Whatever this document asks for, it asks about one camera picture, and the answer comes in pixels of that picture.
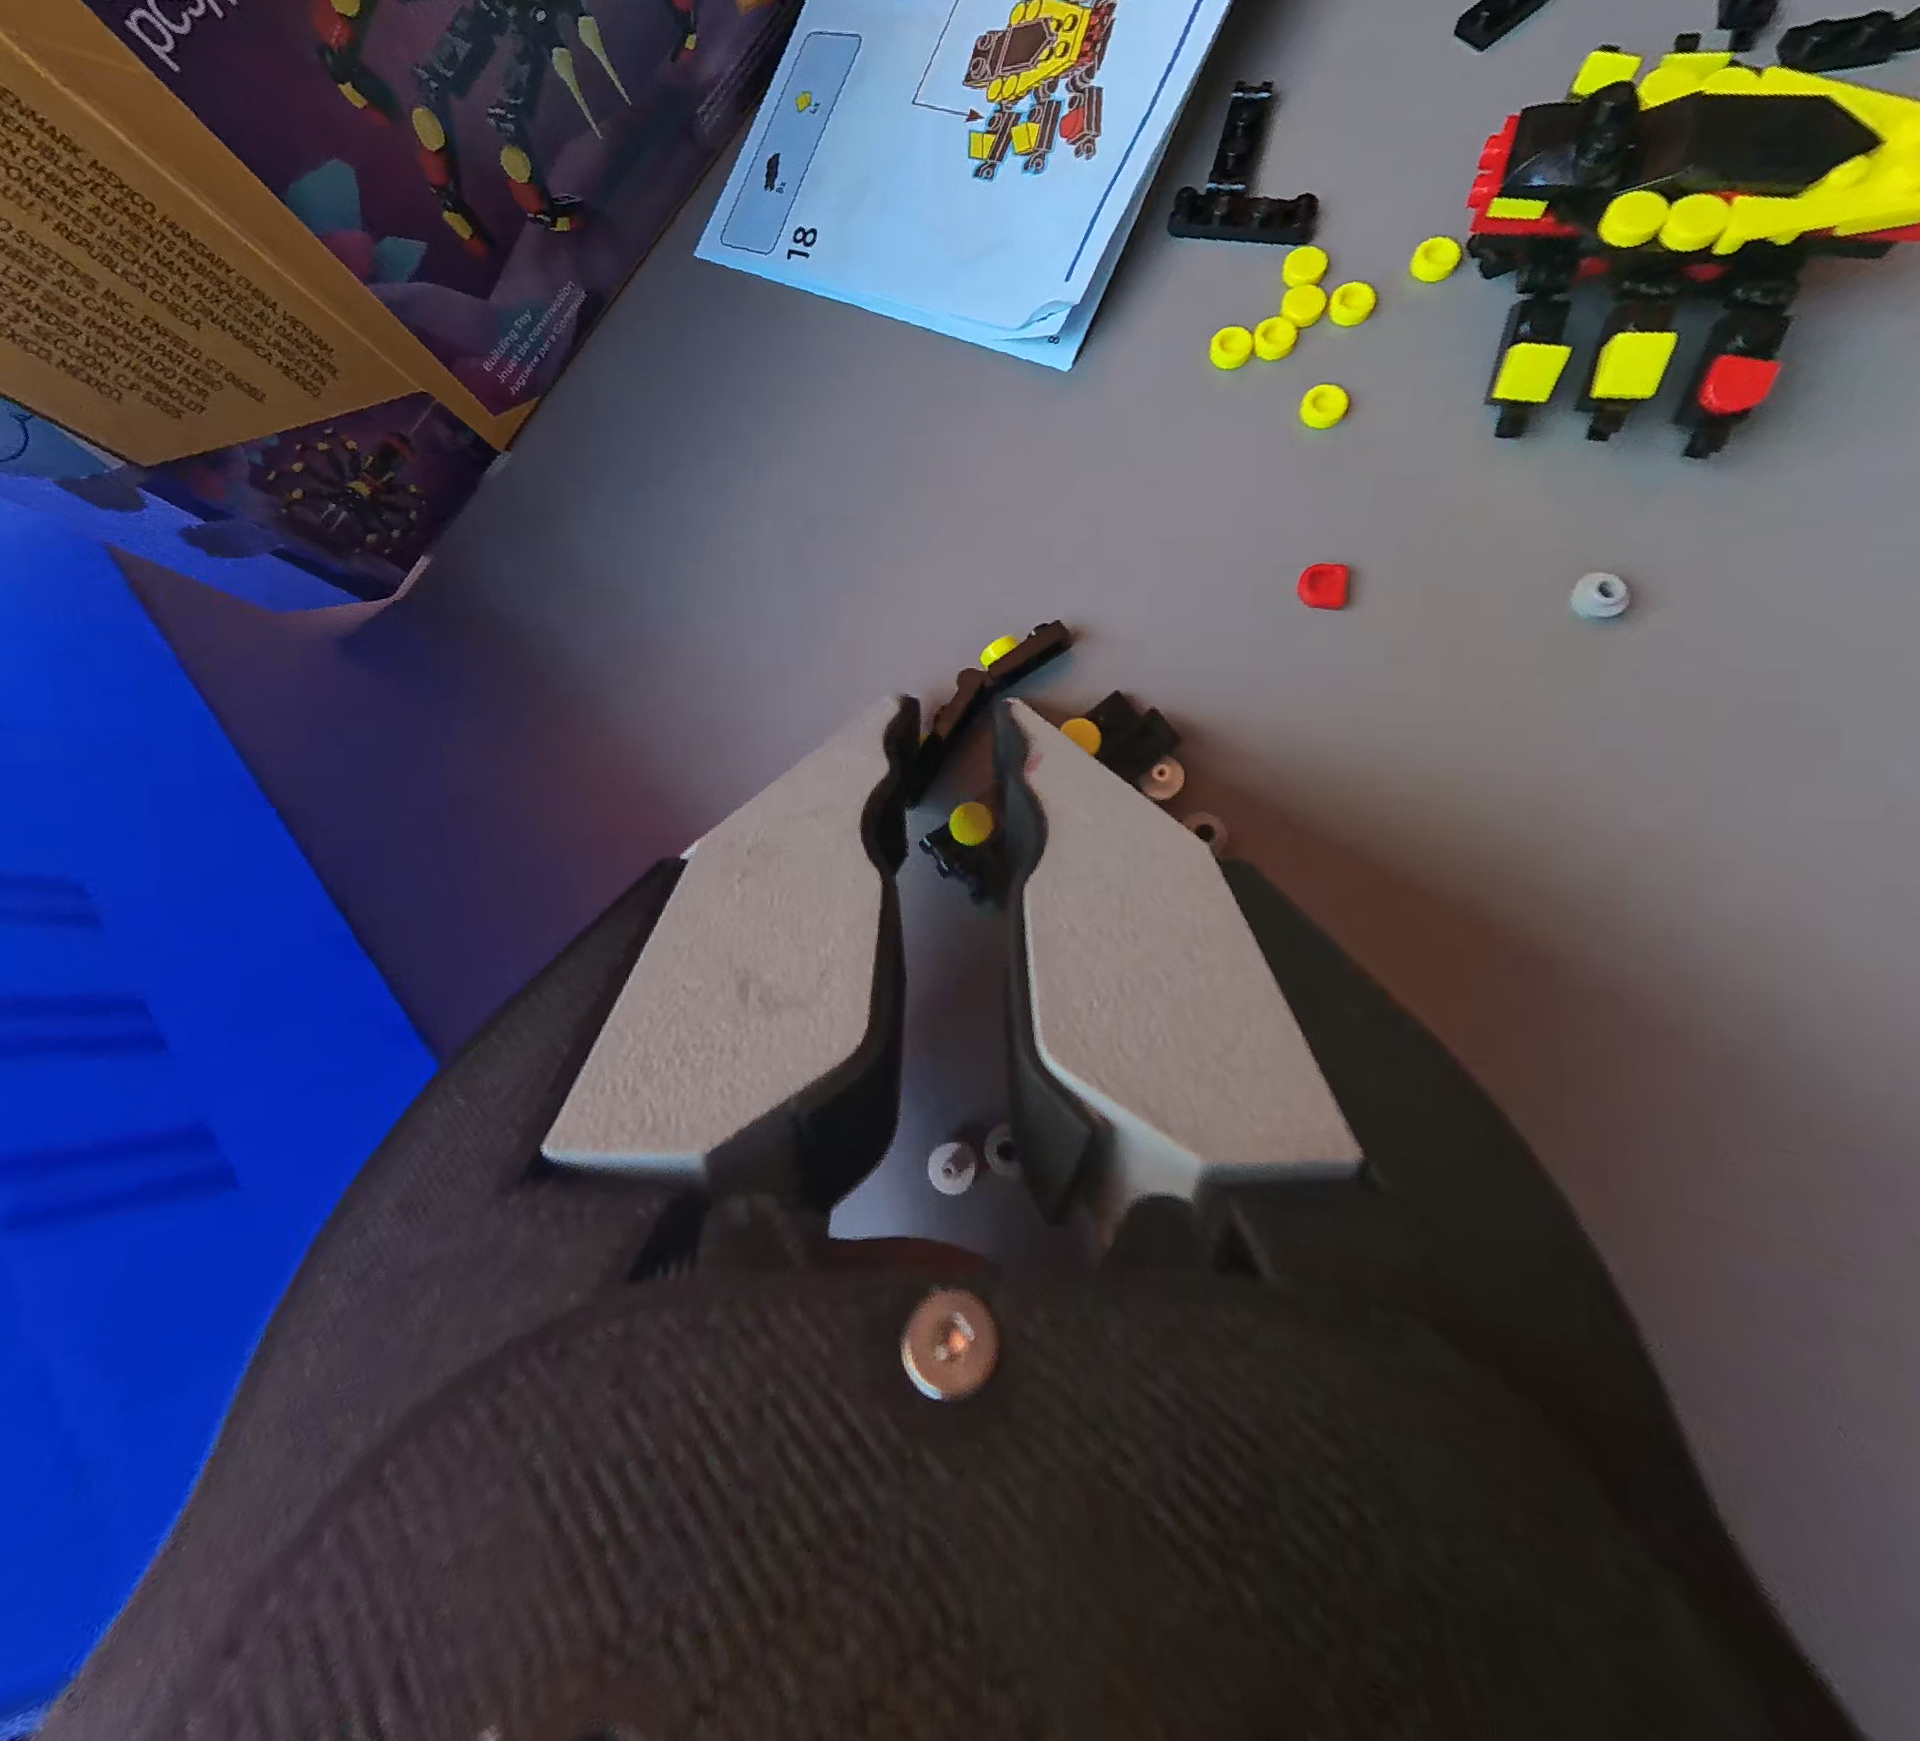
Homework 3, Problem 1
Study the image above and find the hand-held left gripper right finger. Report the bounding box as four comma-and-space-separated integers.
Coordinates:
996, 698, 1364, 1218

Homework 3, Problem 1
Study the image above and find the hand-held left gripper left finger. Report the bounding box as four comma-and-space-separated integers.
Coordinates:
540, 695, 919, 1225

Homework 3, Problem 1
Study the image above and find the black lego leg assembly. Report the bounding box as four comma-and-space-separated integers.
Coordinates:
900, 620, 1180, 907

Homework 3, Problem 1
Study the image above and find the long black lego plate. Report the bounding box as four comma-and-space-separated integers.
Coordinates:
1169, 188, 1321, 242

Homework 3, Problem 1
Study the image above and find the short black lego plate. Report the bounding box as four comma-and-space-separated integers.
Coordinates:
1211, 81, 1277, 193

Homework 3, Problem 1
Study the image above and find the purple yellow lego set box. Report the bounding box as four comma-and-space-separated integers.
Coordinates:
0, 0, 833, 610

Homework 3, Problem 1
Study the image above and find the black yellow lego spider body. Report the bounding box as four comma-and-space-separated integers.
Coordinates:
1465, 45, 1920, 462

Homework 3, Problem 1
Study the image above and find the blue plastic bin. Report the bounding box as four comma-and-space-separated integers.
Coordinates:
0, 467, 444, 1728

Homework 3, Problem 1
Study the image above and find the cluster of yellow round tiles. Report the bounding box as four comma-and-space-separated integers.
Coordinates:
1207, 237, 1464, 432

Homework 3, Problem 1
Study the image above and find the light blue instruction booklet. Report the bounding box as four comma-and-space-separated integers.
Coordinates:
693, 0, 1367, 373

